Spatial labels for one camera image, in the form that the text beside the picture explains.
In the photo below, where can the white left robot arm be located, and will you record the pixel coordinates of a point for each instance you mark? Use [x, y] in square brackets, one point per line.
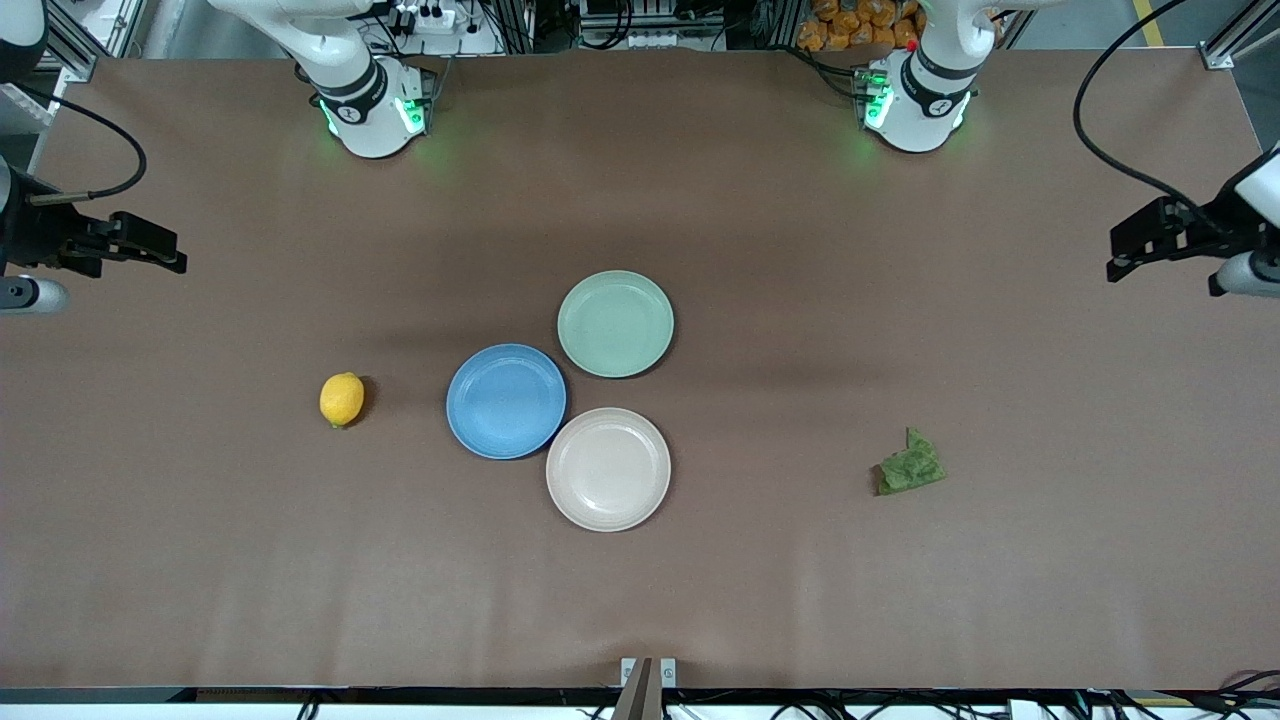
[920, 100]

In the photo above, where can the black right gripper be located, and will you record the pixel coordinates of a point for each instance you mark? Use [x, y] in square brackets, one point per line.
[40, 236]

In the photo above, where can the bag of orange fruits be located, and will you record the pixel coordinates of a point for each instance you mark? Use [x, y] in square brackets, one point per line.
[860, 25]

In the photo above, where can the beige plate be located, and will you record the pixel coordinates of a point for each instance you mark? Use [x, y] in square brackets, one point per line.
[608, 470]

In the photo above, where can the green lettuce leaf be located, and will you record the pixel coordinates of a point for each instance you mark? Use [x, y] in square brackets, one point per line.
[912, 468]

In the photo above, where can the white power strip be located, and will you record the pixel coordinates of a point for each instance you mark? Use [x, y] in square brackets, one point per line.
[425, 17]

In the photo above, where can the aluminium frame profile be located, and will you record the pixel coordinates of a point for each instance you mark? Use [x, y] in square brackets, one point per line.
[70, 45]
[1235, 40]

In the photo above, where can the yellow lemon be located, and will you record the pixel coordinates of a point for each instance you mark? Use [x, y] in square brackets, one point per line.
[342, 399]

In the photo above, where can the metal table edge bracket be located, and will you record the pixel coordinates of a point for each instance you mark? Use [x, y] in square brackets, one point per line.
[647, 685]

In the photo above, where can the green plate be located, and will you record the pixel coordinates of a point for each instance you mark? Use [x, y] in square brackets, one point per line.
[615, 325]

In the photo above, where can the blue plate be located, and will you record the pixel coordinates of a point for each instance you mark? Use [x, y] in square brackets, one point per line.
[505, 400]

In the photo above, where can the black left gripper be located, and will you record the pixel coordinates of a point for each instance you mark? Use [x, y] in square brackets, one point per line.
[1208, 233]

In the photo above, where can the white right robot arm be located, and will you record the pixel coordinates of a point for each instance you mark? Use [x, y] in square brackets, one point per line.
[365, 100]

